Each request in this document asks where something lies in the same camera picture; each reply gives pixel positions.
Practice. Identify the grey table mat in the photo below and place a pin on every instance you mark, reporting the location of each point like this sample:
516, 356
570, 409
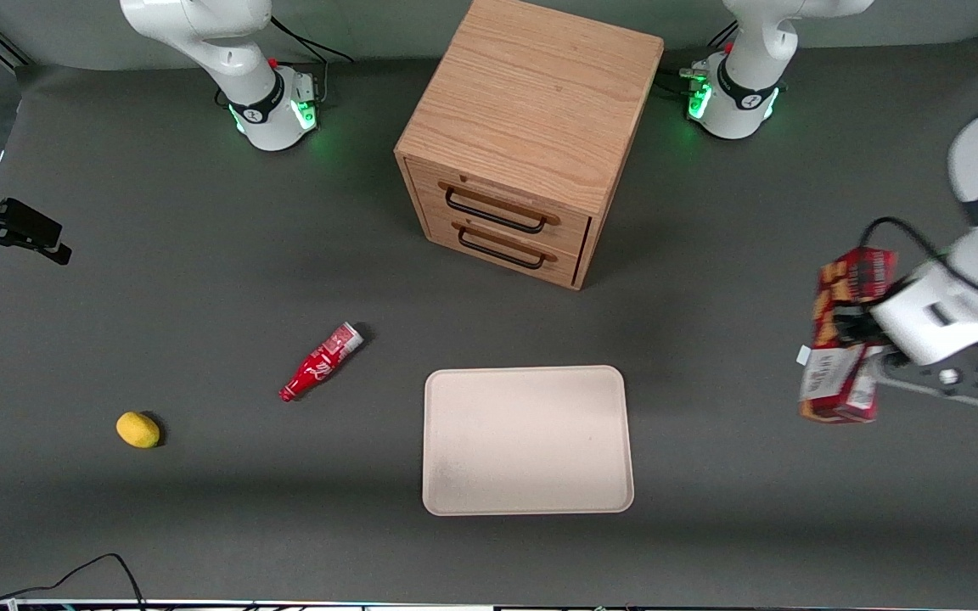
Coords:
200, 509

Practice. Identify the red cola bottle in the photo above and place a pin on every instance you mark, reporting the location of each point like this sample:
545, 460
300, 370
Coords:
319, 363

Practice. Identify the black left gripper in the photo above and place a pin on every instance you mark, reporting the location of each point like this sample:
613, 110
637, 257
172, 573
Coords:
854, 325

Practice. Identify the yellow lemon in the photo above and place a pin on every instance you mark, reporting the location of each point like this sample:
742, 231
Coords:
137, 429

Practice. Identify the beige rectangular tray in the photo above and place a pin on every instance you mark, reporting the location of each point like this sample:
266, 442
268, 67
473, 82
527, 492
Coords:
527, 441

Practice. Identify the wooden drawer cabinet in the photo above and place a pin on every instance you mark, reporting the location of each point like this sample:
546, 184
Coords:
531, 93

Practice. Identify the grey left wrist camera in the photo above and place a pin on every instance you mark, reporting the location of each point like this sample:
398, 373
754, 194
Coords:
952, 386

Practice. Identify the red cookie box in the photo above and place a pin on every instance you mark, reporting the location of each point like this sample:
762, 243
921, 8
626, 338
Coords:
833, 386

